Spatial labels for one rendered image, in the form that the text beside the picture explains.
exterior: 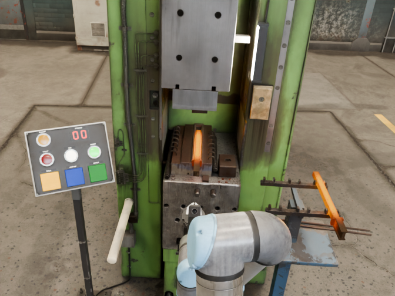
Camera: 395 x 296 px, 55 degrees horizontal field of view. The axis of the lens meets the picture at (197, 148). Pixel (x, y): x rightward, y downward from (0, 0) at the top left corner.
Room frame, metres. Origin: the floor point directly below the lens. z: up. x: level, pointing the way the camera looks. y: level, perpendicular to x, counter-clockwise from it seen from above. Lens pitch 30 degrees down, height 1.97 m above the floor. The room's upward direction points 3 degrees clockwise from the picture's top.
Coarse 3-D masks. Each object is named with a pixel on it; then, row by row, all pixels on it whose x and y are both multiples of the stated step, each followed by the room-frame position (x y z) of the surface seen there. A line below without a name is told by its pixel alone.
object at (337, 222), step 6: (312, 174) 1.57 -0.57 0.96; (318, 174) 1.55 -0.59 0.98; (318, 180) 1.50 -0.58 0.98; (318, 186) 1.47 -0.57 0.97; (324, 186) 1.45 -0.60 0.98; (324, 192) 1.41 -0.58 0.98; (324, 198) 1.36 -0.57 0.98; (330, 198) 1.36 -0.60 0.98; (330, 204) 1.32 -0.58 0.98; (330, 210) 1.28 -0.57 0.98; (336, 210) 1.28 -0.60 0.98; (330, 216) 1.26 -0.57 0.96; (336, 216) 1.24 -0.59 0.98; (330, 222) 1.22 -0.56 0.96; (336, 222) 1.21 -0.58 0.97; (342, 222) 1.19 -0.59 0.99; (336, 228) 1.19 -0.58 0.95; (342, 228) 1.15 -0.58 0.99; (336, 234) 1.16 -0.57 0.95; (342, 234) 1.13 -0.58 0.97
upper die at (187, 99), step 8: (176, 88) 1.58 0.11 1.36; (176, 96) 1.57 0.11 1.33; (184, 96) 1.57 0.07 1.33; (192, 96) 1.57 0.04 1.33; (200, 96) 1.57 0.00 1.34; (208, 96) 1.57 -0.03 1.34; (216, 96) 1.57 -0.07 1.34; (176, 104) 1.57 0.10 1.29; (184, 104) 1.57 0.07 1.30; (192, 104) 1.57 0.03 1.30; (200, 104) 1.57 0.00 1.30; (208, 104) 1.57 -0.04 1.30; (216, 104) 1.57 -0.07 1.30
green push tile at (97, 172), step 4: (96, 164) 1.43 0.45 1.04; (100, 164) 1.43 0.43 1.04; (104, 164) 1.44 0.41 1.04; (88, 168) 1.41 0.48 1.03; (92, 168) 1.41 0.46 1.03; (96, 168) 1.42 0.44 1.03; (100, 168) 1.42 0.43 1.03; (104, 168) 1.43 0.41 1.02; (92, 172) 1.40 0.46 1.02; (96, 172) 1.41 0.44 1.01; (100, 172) 1.41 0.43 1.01; (104, 172) 1.42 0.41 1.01; (92, 176) 1.39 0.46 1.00; (96, 176) 1.40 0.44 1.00; (100, 176) 1.40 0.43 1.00; (104, 176) 1.41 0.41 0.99; (92, 180) 1.38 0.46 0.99; (96, 180) 1.39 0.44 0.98; (100, 180) 1.40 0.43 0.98
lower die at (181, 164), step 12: (180, 132) 1.90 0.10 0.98; (192, 132) 1.89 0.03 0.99; (204, 132) 1.90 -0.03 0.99; (180, 144) 1.76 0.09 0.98; (192, 144) 1.75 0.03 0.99; (204, 144) 1.76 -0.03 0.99; (180, 156) 1.64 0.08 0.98; (192, 156) 1.62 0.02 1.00; (204, 156) 1.64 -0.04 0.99; (180, 168) 1.57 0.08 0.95; (192, 168) 1.57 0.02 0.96; (204, 168) 1.57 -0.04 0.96
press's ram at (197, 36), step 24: (168, 0) 1.57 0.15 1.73; (192, 0) 1.57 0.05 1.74; (216, 0) 1.57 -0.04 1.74; (168, 24) 1.57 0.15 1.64; (192, 24) 1.57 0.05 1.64; (216, 24) 1.57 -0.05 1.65; (168, 48) 1.57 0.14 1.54; (192, 48) 1.57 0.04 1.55; (216, 48) 1.57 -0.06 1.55; (168, 72) 1.57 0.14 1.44; (192, 72) 1.57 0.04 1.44; (216, 72) 1.57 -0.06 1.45
